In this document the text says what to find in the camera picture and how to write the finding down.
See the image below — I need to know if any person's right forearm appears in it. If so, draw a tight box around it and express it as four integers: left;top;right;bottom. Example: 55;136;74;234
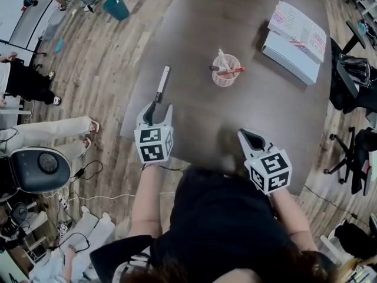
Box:
269;184;319;252

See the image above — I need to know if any striped print book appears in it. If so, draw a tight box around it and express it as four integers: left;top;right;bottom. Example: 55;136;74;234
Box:
267;1;327;64

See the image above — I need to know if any grey and black pod device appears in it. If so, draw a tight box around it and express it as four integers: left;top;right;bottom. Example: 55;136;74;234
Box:
0;146;72;202

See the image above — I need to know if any white pen with black cap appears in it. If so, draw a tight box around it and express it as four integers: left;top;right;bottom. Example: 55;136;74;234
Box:
154;65;171;104

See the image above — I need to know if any black power adapter cable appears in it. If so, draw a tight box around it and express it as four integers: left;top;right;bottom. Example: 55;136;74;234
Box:
70;160;104;185

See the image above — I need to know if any pink mesh pen cup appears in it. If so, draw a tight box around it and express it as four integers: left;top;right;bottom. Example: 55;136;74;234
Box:
211;54;240;87

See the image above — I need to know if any person's left forearm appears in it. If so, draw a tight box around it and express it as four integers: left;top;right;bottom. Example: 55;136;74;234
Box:
131;163;163;241

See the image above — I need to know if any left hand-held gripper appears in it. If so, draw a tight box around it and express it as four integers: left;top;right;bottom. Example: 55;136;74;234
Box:
134;100;175;166

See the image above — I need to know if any person's black shirt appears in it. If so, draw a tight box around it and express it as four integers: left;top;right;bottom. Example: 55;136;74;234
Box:
90;165;336;283

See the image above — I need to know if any teal waste bin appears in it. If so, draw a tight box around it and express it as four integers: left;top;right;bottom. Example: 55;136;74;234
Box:
102;0;130;22

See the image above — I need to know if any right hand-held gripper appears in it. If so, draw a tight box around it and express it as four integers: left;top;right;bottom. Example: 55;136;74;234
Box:
237;128;293;196

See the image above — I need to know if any whiteboard on stand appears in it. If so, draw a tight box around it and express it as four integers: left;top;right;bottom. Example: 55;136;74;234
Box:
0;0;61;54

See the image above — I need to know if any black office chair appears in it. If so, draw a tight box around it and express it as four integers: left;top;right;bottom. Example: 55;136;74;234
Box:
323;127;377;196
329;37;377;114

